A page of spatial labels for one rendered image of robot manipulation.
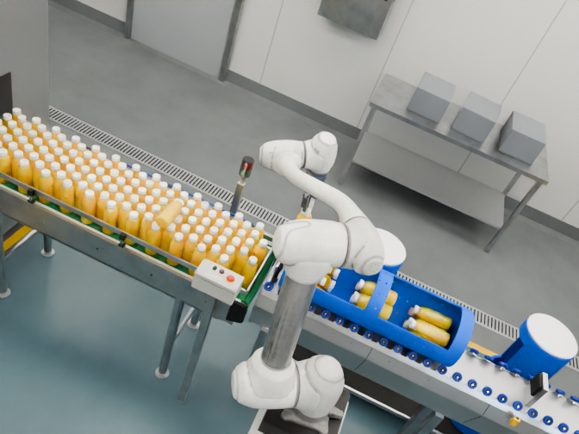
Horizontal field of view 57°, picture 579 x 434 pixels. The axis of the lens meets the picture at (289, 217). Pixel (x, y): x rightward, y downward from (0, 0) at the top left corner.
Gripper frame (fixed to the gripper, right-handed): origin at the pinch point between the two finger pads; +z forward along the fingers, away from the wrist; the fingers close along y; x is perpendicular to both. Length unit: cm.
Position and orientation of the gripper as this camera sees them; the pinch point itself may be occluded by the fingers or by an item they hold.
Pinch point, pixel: (307, 207)
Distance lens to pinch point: 226.3
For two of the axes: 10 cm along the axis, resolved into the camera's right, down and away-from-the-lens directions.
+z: -1.5, 6.0, 7.9
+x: -8.5, -4.8, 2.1
